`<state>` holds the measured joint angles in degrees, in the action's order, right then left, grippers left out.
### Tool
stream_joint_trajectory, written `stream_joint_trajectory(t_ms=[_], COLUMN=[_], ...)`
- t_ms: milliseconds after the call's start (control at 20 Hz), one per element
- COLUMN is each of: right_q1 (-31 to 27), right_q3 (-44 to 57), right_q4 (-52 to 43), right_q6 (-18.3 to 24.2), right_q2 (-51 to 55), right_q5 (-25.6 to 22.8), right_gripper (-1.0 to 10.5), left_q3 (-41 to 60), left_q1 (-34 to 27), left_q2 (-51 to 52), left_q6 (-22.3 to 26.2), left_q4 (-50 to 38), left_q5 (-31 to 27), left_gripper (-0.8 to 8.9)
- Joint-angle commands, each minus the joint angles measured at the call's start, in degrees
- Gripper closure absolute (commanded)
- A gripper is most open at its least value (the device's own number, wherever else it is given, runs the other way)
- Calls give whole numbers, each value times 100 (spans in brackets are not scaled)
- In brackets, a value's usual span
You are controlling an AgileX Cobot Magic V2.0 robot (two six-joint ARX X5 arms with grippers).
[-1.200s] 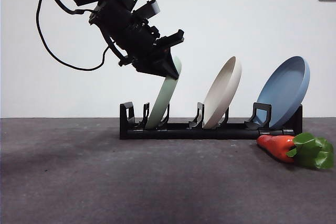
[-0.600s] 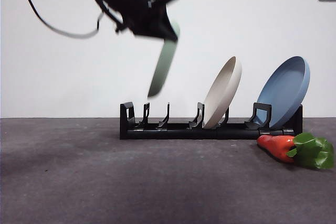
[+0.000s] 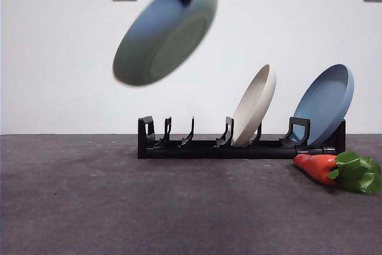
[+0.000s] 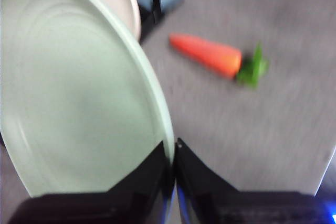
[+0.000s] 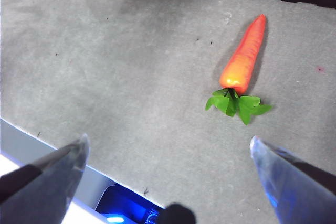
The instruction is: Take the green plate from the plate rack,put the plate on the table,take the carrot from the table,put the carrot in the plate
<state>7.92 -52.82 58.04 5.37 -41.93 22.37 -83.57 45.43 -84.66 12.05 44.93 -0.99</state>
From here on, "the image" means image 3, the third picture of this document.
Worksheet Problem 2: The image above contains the pale green plate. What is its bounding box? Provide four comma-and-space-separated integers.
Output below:
112, 0, 218, 88

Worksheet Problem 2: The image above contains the orange carrot with green leaves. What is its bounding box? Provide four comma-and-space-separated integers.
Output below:
293, 150, 382, 193

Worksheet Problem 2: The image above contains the cream white plate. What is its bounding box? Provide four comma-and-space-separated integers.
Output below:
231, 64, 278, 148

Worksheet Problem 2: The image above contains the black plate rack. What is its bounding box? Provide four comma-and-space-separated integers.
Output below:
137, 115, 346, 160

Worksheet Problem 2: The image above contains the light blue plate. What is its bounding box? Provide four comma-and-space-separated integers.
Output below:
292, 63, 355, 148

